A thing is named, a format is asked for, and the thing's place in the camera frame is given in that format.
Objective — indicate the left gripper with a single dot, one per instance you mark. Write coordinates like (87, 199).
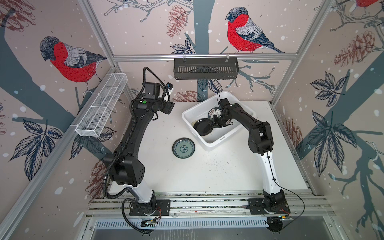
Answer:
(168, 107)

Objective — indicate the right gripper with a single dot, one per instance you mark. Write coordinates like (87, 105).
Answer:
(216, 123)

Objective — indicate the black round plate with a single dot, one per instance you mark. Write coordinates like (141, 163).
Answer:
(203, 126)

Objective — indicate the teal patterned small plate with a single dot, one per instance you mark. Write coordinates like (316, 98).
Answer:
(183, 148)

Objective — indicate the green rim plate front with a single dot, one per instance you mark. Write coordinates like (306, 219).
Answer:
(214, 113)

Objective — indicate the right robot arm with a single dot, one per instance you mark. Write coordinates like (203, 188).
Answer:
(260, 142)

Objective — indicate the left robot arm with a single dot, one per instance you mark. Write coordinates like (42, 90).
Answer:
(125, 173)

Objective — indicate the white plastic bin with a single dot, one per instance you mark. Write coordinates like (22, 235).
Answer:
(217, 136)

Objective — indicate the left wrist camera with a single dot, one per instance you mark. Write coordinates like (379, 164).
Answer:
(168, 90)

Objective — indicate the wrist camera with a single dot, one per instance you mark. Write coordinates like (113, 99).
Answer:
(168, 90)
(223, 103)

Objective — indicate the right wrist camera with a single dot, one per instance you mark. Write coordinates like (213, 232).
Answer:
(223, 103)

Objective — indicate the horizontal aluminium frame bar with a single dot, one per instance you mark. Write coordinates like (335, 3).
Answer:
(242, 57)

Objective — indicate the white wire mesh basket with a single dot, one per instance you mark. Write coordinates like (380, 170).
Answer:
(99, 112)

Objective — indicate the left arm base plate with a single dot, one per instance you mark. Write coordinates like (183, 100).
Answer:
(157, 208)

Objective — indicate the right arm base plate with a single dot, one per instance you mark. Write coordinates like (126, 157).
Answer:
(257, 207)

